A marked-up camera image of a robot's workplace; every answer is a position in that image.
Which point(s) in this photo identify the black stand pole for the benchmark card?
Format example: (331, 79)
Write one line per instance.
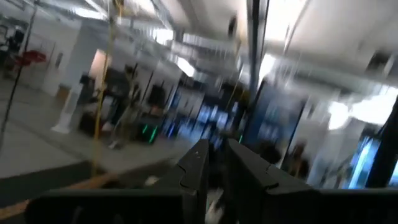
(12, 93)

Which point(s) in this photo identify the black upright post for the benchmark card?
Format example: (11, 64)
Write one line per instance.
(384, 155)

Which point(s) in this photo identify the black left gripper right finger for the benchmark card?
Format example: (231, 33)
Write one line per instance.
(245, 174)

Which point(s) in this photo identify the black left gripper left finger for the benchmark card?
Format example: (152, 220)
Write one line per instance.
(194, 174)

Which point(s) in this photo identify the black overhead frame pole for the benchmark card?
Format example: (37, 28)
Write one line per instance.
(256, 46)

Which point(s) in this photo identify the red object on stand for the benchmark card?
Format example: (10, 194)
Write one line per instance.
(31, 57)

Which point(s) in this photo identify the white pillar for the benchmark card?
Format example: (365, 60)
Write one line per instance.
(73, 93)

